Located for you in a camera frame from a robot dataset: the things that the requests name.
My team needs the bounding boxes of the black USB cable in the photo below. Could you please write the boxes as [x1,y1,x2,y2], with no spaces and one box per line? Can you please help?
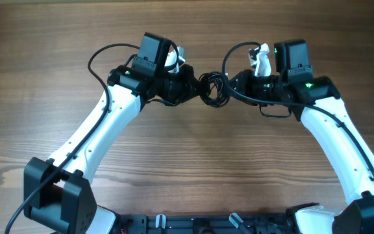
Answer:
[197,71,232,109]

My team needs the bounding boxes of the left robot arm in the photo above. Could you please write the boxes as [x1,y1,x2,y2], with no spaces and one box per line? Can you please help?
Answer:
[18,32,198,233]

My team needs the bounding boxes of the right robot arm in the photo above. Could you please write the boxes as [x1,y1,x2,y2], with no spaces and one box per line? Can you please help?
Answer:
[222,39,374,233]

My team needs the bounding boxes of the right camera black cable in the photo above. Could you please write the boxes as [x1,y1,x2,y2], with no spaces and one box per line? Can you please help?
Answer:
[221,41,374,225]

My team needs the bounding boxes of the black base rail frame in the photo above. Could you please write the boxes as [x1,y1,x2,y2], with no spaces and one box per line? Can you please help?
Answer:
[111,213,297,234]

